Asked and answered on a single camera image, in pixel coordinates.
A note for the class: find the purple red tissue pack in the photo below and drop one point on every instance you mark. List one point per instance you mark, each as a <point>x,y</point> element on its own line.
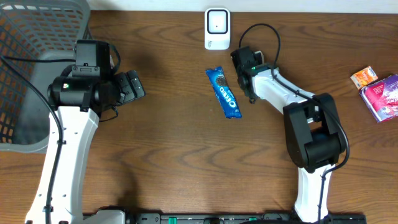
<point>381,98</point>

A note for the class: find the white barcode scanner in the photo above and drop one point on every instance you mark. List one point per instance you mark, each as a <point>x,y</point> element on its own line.
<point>217,28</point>

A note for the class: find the dark grey plastic basket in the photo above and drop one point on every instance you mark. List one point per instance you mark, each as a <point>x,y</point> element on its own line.
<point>39,36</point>

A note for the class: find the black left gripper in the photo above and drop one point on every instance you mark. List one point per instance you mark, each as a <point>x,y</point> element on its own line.
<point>125,87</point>

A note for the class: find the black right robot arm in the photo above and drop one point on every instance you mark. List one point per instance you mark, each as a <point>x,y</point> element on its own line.
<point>313,134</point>

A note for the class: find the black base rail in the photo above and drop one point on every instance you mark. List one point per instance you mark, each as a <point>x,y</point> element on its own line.
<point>248,218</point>

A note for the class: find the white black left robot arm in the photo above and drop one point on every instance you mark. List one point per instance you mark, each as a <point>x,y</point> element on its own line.
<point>78,101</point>

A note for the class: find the orange tissue pocket pack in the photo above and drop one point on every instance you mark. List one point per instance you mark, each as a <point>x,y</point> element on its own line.
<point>364,77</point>

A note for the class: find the blue snack bar wrapper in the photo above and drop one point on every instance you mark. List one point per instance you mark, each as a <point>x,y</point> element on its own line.
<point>223,93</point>

